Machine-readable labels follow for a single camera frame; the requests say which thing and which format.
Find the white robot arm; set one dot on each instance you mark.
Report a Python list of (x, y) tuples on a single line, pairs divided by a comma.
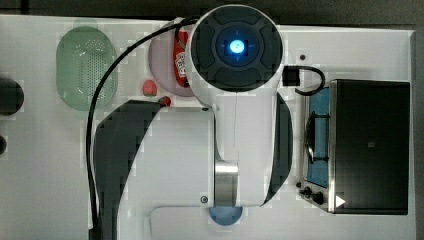
[(234, 64)]

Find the red strawberry toy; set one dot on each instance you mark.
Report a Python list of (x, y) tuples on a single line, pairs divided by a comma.
[(165, 101)]

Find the pink strawberry toy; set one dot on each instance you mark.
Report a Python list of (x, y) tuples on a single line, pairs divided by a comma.
[(149, 88)]

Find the red ketchup bottle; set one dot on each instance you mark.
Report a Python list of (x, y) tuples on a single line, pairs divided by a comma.
[(180, 41)]

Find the grey oval plate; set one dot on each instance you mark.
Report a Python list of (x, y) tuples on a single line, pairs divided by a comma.
[(161, 63)]

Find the blue cup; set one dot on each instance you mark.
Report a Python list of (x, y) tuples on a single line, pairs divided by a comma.
[(225, 216)]

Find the green perforated colander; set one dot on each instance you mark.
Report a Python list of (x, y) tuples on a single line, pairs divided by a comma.
[(83, 56)]

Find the black toaster oven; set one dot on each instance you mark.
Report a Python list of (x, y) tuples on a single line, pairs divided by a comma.
[(357, 148)]

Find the black round pan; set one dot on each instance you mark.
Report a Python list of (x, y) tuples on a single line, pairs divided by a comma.
[(11, 97)]

